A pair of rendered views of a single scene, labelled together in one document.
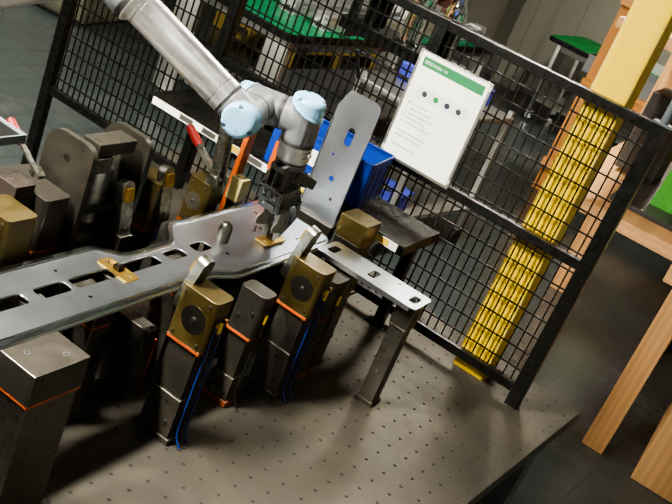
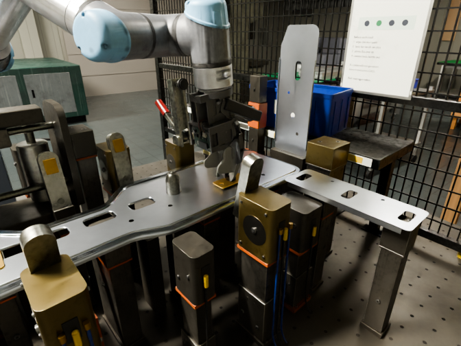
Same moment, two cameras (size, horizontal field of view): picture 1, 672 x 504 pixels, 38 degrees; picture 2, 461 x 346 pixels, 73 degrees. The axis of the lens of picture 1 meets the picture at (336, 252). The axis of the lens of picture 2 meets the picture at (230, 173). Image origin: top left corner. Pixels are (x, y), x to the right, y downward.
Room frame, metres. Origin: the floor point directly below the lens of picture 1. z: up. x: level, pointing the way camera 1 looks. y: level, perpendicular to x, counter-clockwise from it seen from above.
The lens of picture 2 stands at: (1.50, -0.13, 1.32)
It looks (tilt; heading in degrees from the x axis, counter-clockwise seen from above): 24 degrees down; 25
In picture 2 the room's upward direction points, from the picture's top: straight up
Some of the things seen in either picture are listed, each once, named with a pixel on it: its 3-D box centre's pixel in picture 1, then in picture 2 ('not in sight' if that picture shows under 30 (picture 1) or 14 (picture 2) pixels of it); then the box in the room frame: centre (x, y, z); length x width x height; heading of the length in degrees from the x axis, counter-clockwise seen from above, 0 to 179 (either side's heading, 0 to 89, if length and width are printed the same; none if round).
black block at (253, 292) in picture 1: (243, 348); (200, 311); (1.86, 0.11, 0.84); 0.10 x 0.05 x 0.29; 67
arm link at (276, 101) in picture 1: (259, 105); (159, 36); (2.03, 0.28, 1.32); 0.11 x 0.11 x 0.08; 87
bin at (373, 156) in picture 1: (328, 157); (298, 106); (2.55, 0.12, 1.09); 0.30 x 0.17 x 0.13; 75
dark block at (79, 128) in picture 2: not in sight; (92, 206); (1.98, 0.49, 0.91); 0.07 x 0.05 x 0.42; 67
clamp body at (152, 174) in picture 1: (127, 243); (121, 209); (2.03, 0.46, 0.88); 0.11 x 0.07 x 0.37; 67
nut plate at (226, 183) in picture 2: (271, 237); (230, 178); (2.09, 0.15, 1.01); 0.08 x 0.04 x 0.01; 157
